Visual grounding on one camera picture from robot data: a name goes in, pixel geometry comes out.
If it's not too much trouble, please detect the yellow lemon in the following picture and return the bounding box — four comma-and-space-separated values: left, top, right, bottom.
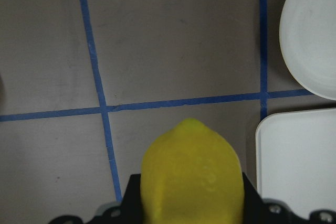
140, 119, 245, 223

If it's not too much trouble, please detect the white square plate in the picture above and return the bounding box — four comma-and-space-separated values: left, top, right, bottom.
255, 109, 335, 218

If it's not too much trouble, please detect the white round bowl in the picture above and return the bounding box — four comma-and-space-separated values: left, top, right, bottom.
279, 0, 335, 100

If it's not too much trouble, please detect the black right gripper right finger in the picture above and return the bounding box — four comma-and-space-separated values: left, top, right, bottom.
242, 173, 264, 224

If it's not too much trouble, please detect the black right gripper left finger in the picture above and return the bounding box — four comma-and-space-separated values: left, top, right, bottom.
120, 174, 143, 224

